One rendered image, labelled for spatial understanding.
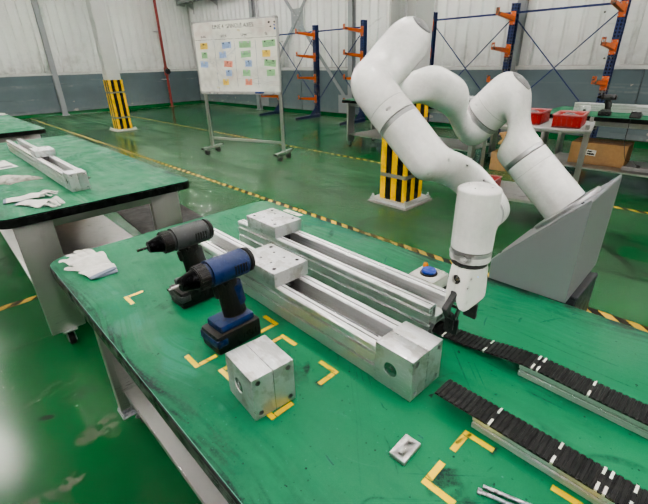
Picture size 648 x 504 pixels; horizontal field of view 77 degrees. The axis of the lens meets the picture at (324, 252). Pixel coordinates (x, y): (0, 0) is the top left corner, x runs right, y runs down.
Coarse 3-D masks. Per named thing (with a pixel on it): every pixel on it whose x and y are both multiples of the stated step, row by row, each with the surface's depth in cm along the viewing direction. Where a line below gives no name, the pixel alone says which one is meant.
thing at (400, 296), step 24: (240, 240) 148; (264, 240) 136; (288, 240) 128; (312, 240) 128; (312, 264) 120; (336, 264) 112; (360, 264) 115; (336, 288) 115; (360, 288) 107; (384, 288) 100; (408, 288) 104; (432, 288) 99; (384, 312) 103; (408, 312) 97; (432, 312) 93
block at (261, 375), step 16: (240, 352) 77; (256, 352) 77; (272, 352) 77; (240, 368) 73; (256, 368) 73; (272, 368) 73; (288, 368) 76; (240, 384) 76; (256, 384) 72; (272, 384) 74; (288, 384) 77; (240, 400) 78; (256, 400) 73; (272, 400) 75; (288, 400) 78; (256, 416) 74
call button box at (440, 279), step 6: (414, 270) 114; (420, 270) 113; (438, 270) 113; (414, 276) 111; (420, 276) 110; (426, 276) 110; (432, 276) 110; (438, 276) 110; (444, 276) 110; (432, 282) 107; (438, 282) 109; (444, 282) 111; (444, 288) 112
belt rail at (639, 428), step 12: (528, 372) 82; (540, 384) 81; (552, 384) 79; (564, 396) 78; (576, 396) 77; (588, 408) 75; (600, 408) 74; (612, 420) 72; (624, 420) 72; (636, 432) 70
